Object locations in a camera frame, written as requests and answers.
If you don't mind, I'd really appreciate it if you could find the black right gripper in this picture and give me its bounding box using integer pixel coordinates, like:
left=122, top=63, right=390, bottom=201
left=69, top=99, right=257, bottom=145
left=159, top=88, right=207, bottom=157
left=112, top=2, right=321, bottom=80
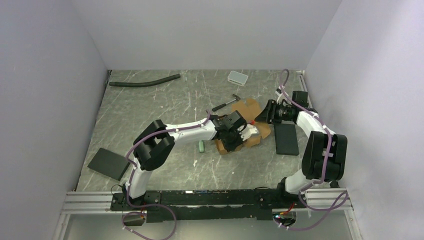
left=255, top=99, right=292, bottom=126

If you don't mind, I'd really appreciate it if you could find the brown cardboard box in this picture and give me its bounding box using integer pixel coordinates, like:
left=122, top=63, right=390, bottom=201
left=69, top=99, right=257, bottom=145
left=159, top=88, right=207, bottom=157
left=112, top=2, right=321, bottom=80
left=214, top=98, right=271, bottom=155

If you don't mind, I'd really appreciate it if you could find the green plastic tube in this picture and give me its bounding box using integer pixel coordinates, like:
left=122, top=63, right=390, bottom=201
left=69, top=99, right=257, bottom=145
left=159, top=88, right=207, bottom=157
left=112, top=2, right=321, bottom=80
left=198, top=140, right=206, bottom=153

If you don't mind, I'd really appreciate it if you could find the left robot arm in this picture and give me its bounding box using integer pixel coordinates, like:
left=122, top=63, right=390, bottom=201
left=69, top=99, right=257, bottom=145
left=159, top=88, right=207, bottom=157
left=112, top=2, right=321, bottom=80
left=122, top=111, right=259, bottom=210

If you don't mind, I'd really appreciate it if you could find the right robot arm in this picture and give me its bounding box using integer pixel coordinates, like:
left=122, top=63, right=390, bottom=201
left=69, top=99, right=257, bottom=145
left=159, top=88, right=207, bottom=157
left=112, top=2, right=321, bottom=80
left=255, top=91, right=348, bottom=208

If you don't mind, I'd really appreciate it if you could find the small hammer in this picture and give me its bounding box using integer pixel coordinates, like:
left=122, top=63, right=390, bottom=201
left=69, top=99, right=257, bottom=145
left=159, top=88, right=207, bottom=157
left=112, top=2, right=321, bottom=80
left=211, top=94, right=241, bottom=112

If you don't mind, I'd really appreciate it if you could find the black rectangular pad right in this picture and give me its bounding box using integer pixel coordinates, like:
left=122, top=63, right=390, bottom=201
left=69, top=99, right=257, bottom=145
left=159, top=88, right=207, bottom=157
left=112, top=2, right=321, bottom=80
left=274, top=123, right=300, bottom=156

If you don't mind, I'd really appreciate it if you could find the black rectangular pad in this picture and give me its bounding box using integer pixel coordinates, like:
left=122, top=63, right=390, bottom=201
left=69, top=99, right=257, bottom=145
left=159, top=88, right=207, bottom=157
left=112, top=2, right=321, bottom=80
left=87, top=148, right=130, bottom=181
left=274, top=123, right=300, bottom=156

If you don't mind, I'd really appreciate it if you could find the white plastic container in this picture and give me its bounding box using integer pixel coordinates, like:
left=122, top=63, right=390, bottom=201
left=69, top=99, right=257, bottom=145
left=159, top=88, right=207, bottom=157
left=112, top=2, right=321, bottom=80
left=227, top=70, right=249, bottom=87

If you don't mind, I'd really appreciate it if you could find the black rectangular pad left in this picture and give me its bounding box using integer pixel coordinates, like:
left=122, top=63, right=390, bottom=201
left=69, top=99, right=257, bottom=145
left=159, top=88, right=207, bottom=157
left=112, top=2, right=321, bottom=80
left=87, top=148, right=130, bottom=181

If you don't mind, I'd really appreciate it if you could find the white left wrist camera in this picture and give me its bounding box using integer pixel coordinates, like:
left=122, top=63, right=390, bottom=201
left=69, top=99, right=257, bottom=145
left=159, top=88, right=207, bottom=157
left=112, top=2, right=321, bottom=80
left=237, top=122, right=260, bottom=142

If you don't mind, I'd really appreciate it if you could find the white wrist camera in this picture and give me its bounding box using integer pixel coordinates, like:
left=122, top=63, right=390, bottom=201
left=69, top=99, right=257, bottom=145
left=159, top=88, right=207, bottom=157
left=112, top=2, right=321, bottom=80
left=237, top=122, right=260, bottom=142
left=275, top=88, right=286, bottom=104

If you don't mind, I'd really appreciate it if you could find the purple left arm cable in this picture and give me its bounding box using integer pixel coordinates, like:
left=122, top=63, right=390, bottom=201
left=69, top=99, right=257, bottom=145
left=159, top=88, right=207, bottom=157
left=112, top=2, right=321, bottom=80
left=121, top=110, right=213, bottom=240

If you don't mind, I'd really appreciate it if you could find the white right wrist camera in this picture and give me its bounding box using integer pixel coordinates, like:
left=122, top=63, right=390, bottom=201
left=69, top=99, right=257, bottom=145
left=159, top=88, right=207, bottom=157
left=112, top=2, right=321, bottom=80
left=275, top=88, right=286, bottom=104

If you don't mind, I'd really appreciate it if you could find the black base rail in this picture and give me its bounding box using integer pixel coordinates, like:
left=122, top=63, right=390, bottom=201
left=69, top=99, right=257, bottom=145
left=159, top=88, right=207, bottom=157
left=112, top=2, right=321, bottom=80
left=110, top=188, right=304, bottom=223

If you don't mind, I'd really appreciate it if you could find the aluminium frame rail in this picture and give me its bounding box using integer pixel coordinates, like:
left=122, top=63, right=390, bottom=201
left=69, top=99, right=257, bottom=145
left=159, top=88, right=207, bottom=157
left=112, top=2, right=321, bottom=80
left=61, top=188, right=347, bottom=214

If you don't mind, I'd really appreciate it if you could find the black foam hose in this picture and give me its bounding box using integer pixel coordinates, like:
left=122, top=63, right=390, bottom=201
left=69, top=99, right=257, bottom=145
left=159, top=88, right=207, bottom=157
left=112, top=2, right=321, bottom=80
left=108, top=73, right=182, bottom=89

